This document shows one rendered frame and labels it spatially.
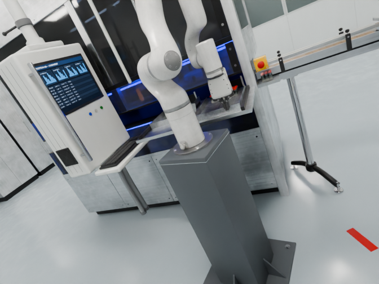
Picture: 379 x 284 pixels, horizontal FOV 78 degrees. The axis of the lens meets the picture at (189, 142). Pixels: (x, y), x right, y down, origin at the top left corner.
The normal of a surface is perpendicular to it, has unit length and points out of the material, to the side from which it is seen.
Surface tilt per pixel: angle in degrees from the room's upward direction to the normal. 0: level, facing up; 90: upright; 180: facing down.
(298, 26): 90
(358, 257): 0
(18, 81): 90
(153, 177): 90
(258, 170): 90
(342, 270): 0
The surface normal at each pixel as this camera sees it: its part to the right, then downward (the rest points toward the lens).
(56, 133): -0.29, 0.48
